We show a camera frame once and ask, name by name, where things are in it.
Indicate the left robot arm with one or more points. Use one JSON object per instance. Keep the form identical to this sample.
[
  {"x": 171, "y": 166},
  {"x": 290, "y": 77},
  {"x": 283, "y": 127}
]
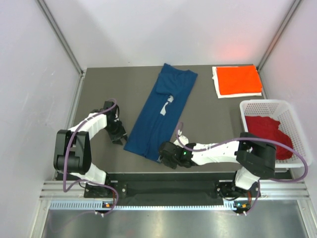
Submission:
[{"x": 72, "y": 153}]

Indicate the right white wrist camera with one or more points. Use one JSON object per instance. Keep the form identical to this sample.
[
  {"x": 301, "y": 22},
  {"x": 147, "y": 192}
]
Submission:
[{"x": 182, "y": 140}]

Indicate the white plastic basket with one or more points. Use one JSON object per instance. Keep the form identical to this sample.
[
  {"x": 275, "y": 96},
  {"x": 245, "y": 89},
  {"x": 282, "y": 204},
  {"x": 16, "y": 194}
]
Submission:
[{"x": 283, "y": 112}]

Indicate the grey slotted cable duct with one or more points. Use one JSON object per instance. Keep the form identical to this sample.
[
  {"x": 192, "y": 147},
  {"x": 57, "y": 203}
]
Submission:
[{"x": 104, "y": 206}]

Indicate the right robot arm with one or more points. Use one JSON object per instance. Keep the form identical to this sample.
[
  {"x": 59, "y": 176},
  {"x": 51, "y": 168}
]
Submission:
[{"x": 257, "y": 160}]

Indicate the folded orange t shirt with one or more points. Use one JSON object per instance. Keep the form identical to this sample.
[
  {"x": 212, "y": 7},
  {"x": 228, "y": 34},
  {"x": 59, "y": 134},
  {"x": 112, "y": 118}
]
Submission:
[{"x": 239, "y": 80}]

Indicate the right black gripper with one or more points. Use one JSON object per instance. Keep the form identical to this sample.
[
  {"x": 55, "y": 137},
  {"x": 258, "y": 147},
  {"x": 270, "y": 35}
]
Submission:
[{"x": 166, "y": 161}]

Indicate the red t shirt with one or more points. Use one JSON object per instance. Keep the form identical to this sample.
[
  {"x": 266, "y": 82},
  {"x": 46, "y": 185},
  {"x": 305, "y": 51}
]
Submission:
[{"x": 267, "y": 128}]

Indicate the blue t shirt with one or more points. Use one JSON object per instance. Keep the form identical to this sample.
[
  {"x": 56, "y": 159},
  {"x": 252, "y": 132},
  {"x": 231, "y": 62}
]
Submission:
[{"x": 161, "y": 112}]

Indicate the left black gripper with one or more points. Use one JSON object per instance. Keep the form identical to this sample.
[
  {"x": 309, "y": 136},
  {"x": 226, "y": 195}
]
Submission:
[{"x": 115, "y": 138}]

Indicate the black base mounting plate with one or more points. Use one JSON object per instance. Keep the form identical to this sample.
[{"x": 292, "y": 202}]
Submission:
[{"x": 150, "y": 189}]

